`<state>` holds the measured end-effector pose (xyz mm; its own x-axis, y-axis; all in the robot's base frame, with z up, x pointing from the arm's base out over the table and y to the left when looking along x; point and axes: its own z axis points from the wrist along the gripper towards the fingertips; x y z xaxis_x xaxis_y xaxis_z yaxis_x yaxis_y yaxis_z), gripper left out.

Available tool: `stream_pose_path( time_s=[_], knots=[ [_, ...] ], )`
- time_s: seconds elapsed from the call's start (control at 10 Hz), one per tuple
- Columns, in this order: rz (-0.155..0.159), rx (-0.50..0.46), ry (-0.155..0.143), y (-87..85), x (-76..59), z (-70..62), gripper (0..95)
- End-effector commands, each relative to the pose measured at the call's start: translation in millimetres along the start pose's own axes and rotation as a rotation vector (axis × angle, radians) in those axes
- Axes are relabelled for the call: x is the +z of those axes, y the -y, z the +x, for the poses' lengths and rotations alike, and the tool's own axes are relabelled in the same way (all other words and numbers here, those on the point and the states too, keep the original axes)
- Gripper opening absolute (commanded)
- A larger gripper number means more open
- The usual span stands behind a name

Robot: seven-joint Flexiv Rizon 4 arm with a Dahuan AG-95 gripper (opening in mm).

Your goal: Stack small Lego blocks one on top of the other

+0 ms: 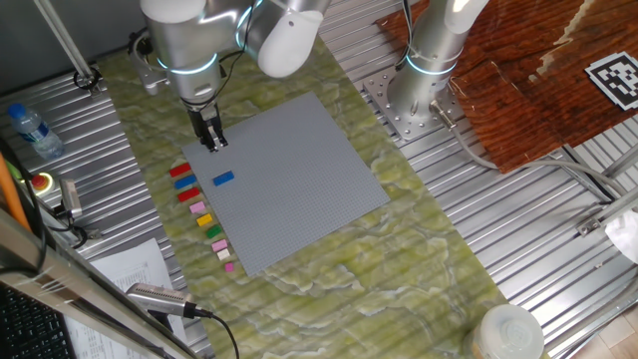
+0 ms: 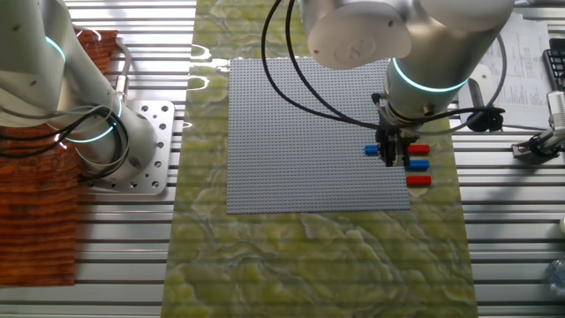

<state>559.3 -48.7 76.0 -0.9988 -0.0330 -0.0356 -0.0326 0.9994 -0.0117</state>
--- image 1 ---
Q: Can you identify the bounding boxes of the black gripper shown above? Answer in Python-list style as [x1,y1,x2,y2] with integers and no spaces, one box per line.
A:
[186,102,229,154]

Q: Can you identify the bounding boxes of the printed paper sheets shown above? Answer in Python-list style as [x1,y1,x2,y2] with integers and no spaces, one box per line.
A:
[64,237,188,359]

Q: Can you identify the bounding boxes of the clear plastic water bottle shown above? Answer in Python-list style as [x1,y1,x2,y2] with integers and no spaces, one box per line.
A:
[6,102,66,161]

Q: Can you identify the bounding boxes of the grey ribbed camera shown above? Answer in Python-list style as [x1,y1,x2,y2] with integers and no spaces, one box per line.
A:
[59,178,84,219]

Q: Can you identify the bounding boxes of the orange pole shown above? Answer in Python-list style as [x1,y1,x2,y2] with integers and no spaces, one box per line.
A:
[0,152,32,233]

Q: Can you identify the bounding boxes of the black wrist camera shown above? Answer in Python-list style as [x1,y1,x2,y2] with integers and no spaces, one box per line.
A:
[127,28,156,60]

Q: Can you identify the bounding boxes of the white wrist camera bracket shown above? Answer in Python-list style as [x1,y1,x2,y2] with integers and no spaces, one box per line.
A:
[130,52,170,96]

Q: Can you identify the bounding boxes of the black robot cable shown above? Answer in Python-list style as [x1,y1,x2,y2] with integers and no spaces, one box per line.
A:
[198,0,263,109]

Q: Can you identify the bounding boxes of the aluminium foreground bar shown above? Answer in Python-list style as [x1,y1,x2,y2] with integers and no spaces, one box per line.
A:
[0,206,203,359]

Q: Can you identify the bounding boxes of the grey Lego baseplate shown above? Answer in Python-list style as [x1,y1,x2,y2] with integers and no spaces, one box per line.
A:
[181,91,391,278]

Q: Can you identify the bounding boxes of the black keyboard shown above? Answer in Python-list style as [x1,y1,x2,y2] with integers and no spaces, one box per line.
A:
[0,283,76,359]

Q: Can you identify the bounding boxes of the aluminium profile frame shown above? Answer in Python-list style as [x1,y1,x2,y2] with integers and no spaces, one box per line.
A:
[560,142,638,238]

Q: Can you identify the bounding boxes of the slanted aluminium post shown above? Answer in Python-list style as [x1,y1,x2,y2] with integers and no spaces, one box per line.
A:
[32,0,96,84]

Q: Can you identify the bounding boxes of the metal camera mount clamp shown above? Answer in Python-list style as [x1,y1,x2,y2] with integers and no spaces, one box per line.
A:
[49,206,104,250]

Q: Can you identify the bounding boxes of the white round container lid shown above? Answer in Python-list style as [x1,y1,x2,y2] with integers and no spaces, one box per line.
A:
[471,303,546,359]

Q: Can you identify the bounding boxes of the grey base hose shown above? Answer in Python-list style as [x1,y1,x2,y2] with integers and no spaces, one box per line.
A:
[428,98,629,200]

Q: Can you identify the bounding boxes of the black white fiducial marker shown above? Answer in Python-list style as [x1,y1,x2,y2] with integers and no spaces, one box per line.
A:
[583,51,638,112]

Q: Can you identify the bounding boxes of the black round knob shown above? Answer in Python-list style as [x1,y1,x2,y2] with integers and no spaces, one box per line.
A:
[73,66,104,96]

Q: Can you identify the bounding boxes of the white cloth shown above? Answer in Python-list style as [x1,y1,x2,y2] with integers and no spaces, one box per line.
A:
[604,208,638,265]

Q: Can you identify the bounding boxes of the brown wooden board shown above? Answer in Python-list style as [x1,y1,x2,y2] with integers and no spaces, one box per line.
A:
[374,0,638,175]

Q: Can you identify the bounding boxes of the black camera cable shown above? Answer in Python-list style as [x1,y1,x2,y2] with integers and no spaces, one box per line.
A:
[191,306,241,359]

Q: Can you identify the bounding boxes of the black base cable bundle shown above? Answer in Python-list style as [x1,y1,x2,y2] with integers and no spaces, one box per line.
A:
[393,0,418,71]

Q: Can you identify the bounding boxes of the silver camera with grille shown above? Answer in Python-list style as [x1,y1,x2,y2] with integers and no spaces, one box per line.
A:
[124,282,196,320]

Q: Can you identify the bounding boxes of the green marble pattern mat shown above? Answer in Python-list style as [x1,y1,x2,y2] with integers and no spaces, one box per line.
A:
[97,0,552,359]

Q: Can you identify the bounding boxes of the red emergency stop button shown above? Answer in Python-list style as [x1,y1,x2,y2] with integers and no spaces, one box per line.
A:
[27,172,55,196]

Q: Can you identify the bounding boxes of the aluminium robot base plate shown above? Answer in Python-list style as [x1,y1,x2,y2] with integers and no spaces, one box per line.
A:
[362,67,468,143]

